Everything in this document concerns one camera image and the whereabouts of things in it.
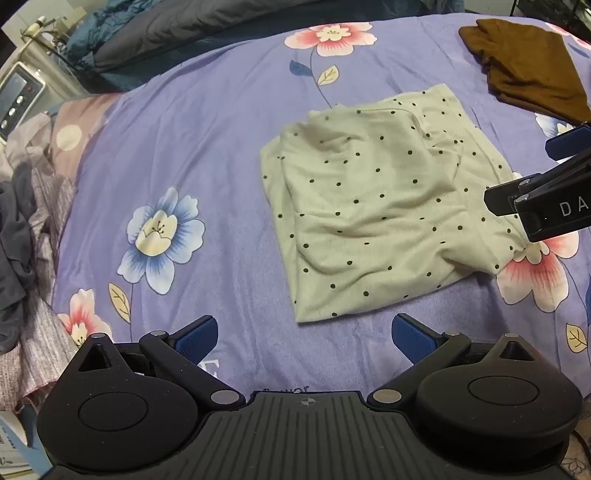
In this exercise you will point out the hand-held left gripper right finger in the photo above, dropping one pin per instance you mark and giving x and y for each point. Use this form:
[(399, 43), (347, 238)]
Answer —
[(413, 339)]

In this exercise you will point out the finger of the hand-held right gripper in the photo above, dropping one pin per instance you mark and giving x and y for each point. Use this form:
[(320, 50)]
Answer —
[(569, 141), (549, 203)]

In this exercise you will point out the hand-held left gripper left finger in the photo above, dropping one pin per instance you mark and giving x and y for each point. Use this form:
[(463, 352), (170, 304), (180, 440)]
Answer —
[(198, 338)]

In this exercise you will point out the polka-dot cream shirt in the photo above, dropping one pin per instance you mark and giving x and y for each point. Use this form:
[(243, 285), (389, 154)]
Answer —
[(369, 203)]

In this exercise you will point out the pile of grey clothes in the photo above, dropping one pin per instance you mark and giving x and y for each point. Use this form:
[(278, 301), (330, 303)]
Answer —
[(44, 341)]

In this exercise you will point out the brown folded garment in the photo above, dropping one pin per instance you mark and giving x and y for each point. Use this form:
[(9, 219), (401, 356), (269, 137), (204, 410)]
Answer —
[(526, 60)]

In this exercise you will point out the purple floral bed sheet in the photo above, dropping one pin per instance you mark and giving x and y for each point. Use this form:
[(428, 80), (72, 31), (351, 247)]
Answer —
[(207, 138)]

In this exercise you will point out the dark grey cloth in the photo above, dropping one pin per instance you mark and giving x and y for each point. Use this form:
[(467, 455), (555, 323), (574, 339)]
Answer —
[(14, 258)]

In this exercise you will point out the pink dotted pillowcase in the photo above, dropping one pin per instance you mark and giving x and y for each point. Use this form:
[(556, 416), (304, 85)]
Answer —
[(74, 134)]

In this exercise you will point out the white toaster oven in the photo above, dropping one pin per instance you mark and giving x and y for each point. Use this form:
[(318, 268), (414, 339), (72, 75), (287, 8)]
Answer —
[(18, 99)]

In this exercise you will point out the dark blue duvet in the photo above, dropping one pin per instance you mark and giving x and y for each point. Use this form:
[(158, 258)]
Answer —
[(194, 32)]

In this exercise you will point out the white cabinet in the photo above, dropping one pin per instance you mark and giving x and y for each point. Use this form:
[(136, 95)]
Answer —
[(51, 60)]

